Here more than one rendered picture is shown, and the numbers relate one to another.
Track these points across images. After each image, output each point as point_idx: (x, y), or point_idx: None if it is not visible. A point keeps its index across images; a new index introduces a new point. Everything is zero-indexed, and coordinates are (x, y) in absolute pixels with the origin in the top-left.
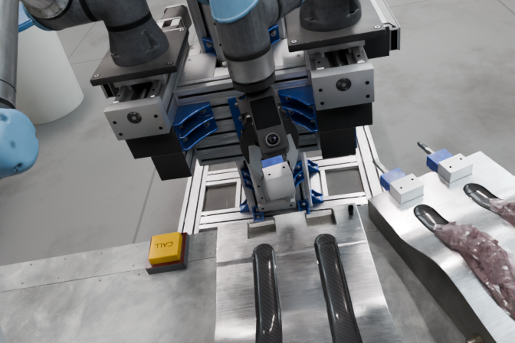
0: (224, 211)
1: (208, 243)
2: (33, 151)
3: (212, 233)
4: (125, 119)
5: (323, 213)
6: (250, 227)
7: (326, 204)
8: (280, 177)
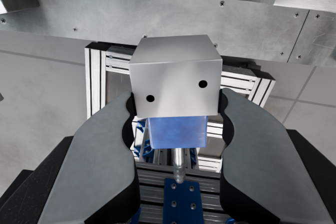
0: (212, 134)
1: (313, 38)
2: None
3: (297, 58)
4: None
5: None
6: None
7: (135, 118)
8: (168, 60)
